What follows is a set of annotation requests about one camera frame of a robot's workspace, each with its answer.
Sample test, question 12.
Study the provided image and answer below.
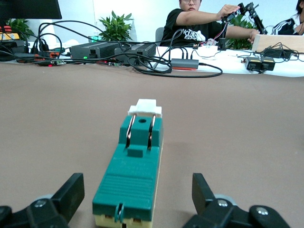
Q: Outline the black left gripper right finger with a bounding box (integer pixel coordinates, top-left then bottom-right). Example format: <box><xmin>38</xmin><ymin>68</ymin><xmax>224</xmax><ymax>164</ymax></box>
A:
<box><xmin>181</xmin><ymin>172</ymin><xmax>292</xmax><ymax>228</ymax></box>

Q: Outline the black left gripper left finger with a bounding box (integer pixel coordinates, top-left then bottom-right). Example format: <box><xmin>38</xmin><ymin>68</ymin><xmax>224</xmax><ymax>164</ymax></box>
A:
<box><xmin>0</xmin><ymin>172</ymin><xmax>86</xmax><ymax>228</ymax></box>

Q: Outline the green terminal block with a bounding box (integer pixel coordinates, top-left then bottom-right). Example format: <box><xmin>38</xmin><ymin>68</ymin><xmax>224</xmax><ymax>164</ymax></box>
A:
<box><xmin>92</xmin><ymin>98</ymin><xmax>164</xmax><ymax>226</ymax></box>

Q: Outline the black teleoperation leader arm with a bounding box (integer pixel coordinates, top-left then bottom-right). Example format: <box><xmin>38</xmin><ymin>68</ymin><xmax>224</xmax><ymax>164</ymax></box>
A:
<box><xmin>218</xmin><ymin>2</ymin><xmax>268</xmax><ymax>51</ymax></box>

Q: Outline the person's bare right forearm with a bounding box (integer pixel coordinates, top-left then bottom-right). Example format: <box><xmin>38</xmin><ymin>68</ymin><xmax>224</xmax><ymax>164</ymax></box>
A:
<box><xmin>184</xmin><ymin>10</ymin><xmax>219</xmax><ymax>26</ymax></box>

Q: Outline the person's bare left forearm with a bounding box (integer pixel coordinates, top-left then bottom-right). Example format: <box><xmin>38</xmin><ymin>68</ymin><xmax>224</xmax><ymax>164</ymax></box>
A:
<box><xmin>223</xmin><ymin>25</ymin><xmax>250</xmax><ymax>38</ymax></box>

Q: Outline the person's left hand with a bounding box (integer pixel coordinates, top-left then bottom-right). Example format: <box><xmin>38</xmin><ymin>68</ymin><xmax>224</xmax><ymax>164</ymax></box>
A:
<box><xmin>247</xmin><ymin>28</ymin><xmax>261</xmax><ymax>45</ymax></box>

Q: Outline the person's right hand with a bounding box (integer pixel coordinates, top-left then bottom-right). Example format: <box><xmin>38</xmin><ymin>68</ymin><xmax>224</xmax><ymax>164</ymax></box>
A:
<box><xmin>216</xmin><ymin>4</ymin><xmax>241</xmax><ymax>19</ymax></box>

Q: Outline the small black box yellow label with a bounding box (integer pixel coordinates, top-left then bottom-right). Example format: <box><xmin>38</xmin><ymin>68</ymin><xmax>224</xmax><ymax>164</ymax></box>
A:
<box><xmin>260</xmin><ymin>57</ymin><xmax>276</xmax><ymax>72</ymax></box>
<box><xmin>245</xmin><ymin>57</ymin><xmax>262</xmax><ymax>72</ymax></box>

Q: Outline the black power supply brick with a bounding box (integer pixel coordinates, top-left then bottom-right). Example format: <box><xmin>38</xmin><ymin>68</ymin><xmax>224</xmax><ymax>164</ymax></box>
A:
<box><xmin>114</xmin><ymin>43</ymin><xmax>157</xmax><ymax>64</ymax></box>
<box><xmin>70</xmin><ymin>42</ymin><xmax>122</xmax><ymax>60</ymax></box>

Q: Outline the green potted plant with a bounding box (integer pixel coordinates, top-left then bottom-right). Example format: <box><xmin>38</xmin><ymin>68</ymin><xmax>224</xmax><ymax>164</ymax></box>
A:
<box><xmin>98</xmin><ymin>10</ymin><xmax>134</xmax><ymax>42</ymax></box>
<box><xmin>225</xmin><ymin>13</ymin><xmax>263</xmax><ymax>50</ymax></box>
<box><xmin>5</xmin><ymin>18</ymin><xmax>35</xmax><ymax>41</ymax></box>

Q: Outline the light wooden board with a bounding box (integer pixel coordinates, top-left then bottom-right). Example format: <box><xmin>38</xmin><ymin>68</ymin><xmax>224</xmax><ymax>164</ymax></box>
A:
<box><xmin>251</xmin><ymin>34</ymin><xmax>304</xmax><ymax>53</ymax></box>

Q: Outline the person in black t-shirt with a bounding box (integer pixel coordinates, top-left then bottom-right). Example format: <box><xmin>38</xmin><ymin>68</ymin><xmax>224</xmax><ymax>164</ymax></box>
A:
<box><xmin>159</xmin><ymin>0</ymin><xmax>225</xmax><ymax>47</ymax></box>

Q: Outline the grey chair back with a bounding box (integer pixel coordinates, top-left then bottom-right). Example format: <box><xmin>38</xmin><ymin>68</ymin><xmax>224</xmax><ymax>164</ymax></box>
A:
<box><xmin>155</xmin><ymin>27</ymin><xmax>166</xmax><ymax>46</ymax></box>

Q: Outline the person in black white jacket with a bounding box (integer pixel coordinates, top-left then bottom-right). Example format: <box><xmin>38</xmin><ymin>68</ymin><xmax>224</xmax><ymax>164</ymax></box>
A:
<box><xmin>271</xmin><ymin>0</ymin><xmax>304</xmax><ymax>36</ymax></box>

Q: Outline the black computer monitor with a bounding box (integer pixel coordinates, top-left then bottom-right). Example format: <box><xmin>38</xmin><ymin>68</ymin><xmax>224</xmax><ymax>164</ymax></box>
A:
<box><xmin>0</xmin><ymin>0</ymin><xmax>63</xmax><ymax>20</ymax></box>

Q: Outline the black looped cable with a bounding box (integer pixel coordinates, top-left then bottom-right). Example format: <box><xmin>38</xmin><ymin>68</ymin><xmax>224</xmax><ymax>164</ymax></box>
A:
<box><xmin>127</xmin><ymin>49</ymin><xmax>223</xmax><ymax>78</ymax></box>

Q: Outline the white breadboard with wires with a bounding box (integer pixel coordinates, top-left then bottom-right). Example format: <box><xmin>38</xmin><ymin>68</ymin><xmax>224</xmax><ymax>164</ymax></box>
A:
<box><xmin>198</xmin><ymin>44</ymin><xmax>219</xmax><ymax>55</ymax></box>

